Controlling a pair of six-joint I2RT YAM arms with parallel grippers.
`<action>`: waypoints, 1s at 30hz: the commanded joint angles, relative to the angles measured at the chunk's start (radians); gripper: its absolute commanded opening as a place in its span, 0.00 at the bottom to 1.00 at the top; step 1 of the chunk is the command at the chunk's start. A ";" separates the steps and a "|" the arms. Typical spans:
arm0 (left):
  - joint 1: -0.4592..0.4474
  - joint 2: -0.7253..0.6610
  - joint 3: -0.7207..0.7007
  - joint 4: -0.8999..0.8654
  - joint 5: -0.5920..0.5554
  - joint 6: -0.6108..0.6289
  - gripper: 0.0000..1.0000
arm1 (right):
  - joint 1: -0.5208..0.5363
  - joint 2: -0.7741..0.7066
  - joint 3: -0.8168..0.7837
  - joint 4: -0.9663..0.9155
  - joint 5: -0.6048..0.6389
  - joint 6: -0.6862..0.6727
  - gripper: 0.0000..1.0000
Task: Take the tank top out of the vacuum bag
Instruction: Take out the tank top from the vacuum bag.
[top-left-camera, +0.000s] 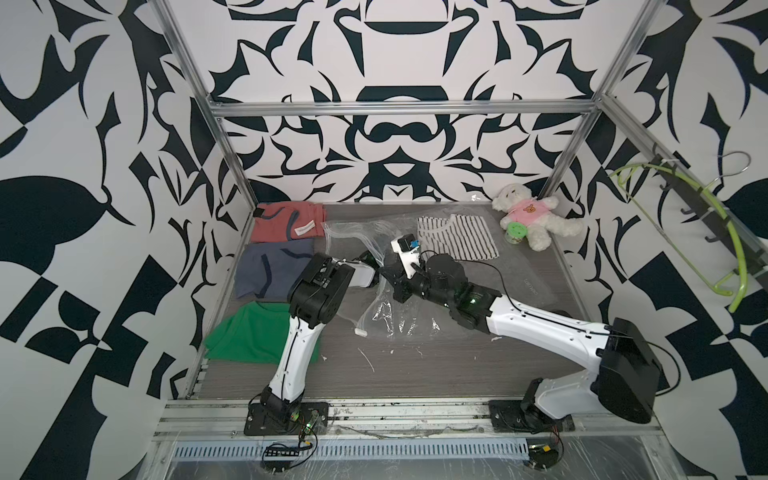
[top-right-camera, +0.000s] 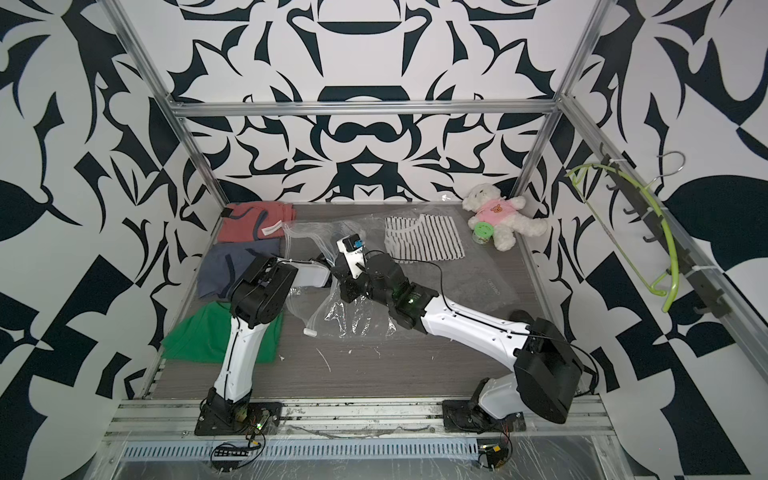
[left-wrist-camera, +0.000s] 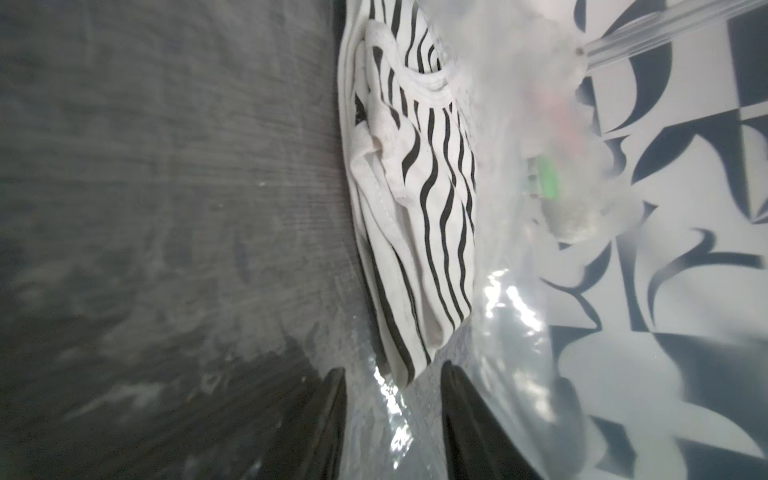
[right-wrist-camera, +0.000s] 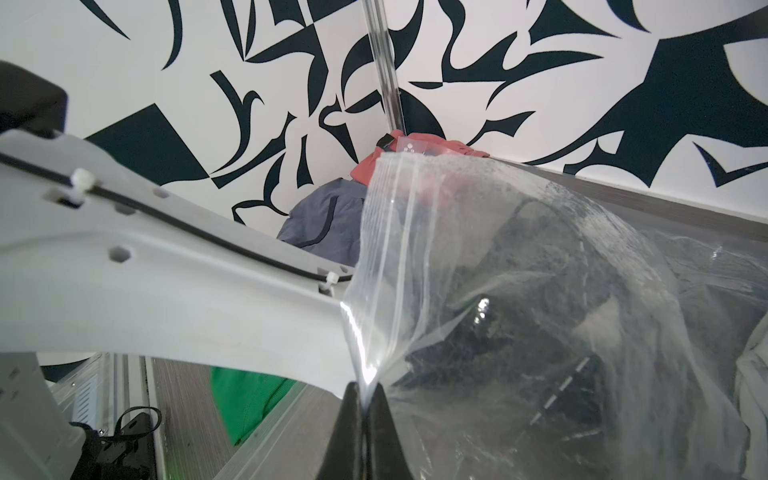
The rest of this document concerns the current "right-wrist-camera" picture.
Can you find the blue tank top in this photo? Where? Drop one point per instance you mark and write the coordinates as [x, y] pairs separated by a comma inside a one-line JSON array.
[[327, 223]]

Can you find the clear plastic vacuum bag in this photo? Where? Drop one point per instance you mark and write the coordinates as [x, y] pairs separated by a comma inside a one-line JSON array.
[[679, 308]]

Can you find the green garment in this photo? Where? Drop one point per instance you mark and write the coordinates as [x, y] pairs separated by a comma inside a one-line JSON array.
[[244, 399]]

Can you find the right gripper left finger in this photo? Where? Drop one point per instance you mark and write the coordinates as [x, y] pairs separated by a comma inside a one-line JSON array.
[[344, 456]]

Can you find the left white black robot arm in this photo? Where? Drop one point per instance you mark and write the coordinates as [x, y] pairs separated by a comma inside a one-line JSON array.
[[95, 257]]

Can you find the black white striped shirt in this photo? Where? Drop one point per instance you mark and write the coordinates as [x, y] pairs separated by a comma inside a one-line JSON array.
[[751, 394]]

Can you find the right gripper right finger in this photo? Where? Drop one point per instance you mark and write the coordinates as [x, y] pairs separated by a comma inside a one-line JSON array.
[[387, 438]]

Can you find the red tank top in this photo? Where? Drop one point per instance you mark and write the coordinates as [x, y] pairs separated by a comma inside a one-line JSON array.
[[420, 143]]

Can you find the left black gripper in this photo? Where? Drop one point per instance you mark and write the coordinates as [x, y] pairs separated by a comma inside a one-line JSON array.
[[514, 390]]

